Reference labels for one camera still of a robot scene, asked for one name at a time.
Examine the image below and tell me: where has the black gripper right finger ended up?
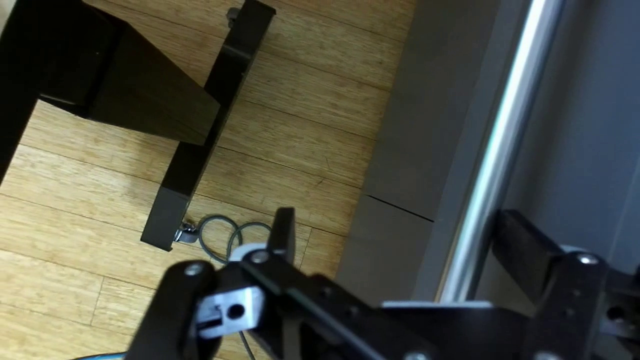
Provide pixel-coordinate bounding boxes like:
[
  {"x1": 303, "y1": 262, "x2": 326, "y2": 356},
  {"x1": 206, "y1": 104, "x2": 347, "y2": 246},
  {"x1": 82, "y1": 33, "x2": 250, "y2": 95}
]
[{"x1": 491, "y1": 209, "x2": 563, "y2": 308}]

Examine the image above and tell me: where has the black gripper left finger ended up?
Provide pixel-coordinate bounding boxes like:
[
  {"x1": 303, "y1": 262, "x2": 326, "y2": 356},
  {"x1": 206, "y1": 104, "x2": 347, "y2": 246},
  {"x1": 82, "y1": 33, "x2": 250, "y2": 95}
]
[{"x1": 267, "y1": 208, "x2": 295, "y2": 260}]

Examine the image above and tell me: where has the dark drawer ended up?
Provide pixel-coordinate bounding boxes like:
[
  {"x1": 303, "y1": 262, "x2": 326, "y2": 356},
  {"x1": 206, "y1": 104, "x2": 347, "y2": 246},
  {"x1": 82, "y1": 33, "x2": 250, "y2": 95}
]
[{"x1": 337, "y1": 0, "x2": 640, "y2": 304}]

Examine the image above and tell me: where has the grey floor cable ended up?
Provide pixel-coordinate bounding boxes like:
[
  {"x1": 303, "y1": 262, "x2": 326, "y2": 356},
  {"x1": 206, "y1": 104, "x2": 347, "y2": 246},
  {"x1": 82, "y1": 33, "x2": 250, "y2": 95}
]
[{"x1": 195, "y1": 212, "x2": 276, "y2": 265}]

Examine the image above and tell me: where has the black table leg frame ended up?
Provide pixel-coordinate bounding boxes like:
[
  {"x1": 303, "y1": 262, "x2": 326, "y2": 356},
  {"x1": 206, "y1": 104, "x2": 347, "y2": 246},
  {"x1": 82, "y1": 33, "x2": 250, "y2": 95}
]
[{"x1": 0, "y1": 0, "x2": 276, "y2": 250}]

